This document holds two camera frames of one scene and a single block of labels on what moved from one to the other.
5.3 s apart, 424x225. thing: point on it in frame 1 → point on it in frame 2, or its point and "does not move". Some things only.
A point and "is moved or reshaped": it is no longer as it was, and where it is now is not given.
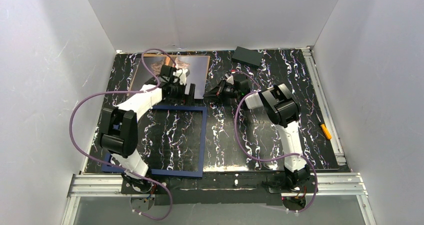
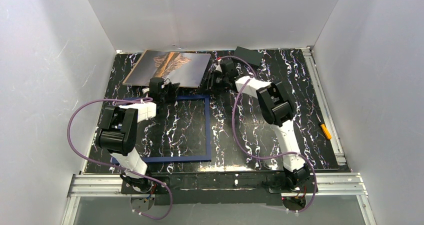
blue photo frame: x=106 y=157 → x=208 y=157
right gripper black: x=224 y=89 → x=212 y=79
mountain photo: x=198 y=66 is moved or reshaped
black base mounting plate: x=245 y=190 does not move
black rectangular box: x=247 y=56 does not move
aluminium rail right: x=324 y=104 does not move
